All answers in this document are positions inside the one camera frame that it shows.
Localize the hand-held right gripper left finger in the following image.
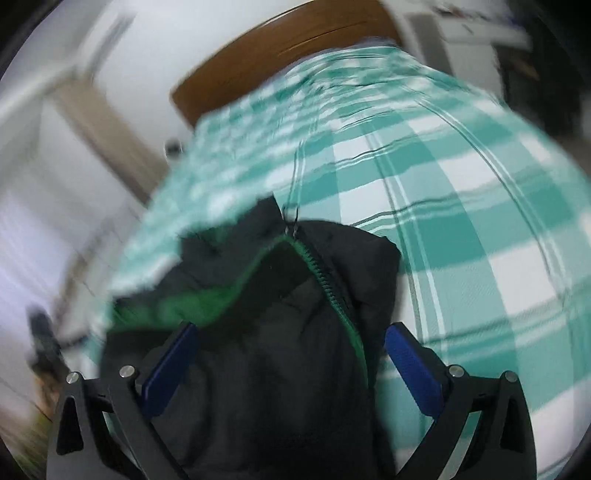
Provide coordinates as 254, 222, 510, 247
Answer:
46, 322, 199, 480

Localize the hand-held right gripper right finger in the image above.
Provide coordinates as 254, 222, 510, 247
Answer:
384, 322, 539, 480

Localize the black puffer jacket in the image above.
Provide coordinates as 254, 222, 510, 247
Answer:
99, 194, 402, 480

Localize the green checked bed sheet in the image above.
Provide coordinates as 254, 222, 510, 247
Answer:
90, 39, 587, 480

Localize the beige curtain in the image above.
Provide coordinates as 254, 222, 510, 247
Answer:
55, 83, 167, 204

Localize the dark coat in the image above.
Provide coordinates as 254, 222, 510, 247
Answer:
501, 14, 591, 153

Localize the wooden bed headboard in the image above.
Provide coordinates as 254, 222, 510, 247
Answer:
170, 0, 402, 132

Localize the white desk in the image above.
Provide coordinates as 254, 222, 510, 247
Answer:
406, 9, 532, 75

